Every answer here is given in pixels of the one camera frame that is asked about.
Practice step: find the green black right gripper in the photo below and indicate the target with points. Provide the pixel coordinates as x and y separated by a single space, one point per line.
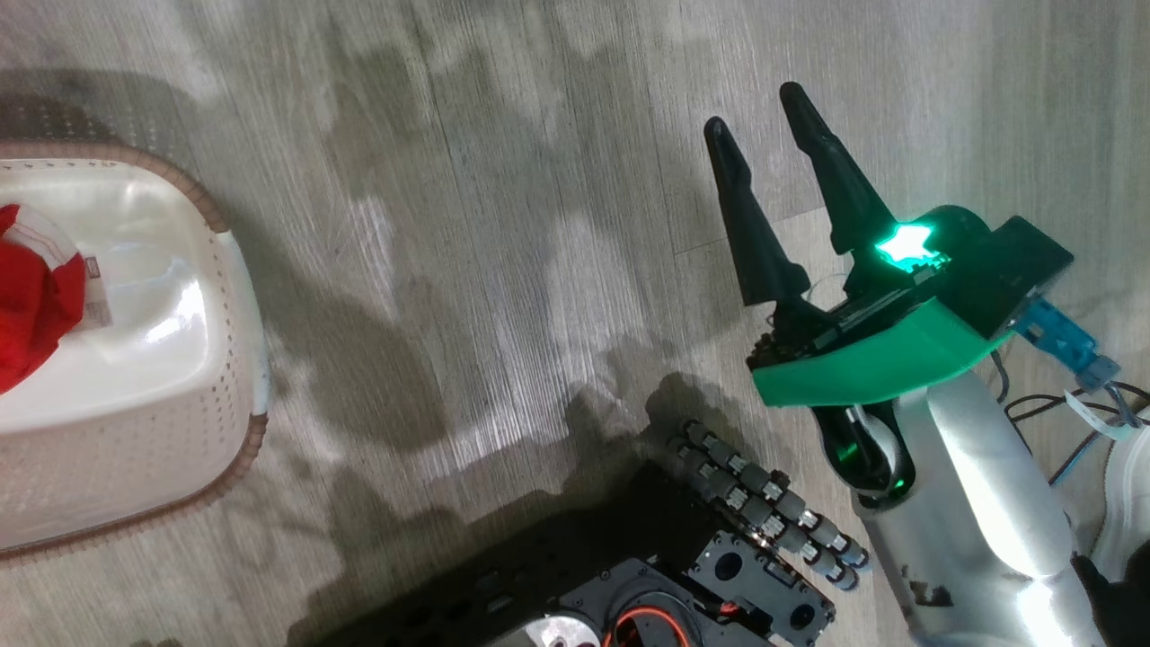
871 364

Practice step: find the red and white garment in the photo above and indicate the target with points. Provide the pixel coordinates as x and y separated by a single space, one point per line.
31 305

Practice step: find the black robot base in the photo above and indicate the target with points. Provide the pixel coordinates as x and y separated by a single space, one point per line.
539 575

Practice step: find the cream perforated laundry basket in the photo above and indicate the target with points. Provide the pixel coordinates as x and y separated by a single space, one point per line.
162 377

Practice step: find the product label sticker in basket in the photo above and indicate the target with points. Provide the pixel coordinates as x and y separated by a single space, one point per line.
96 292

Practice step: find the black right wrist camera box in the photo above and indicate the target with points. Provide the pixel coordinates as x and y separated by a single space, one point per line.
1015 270

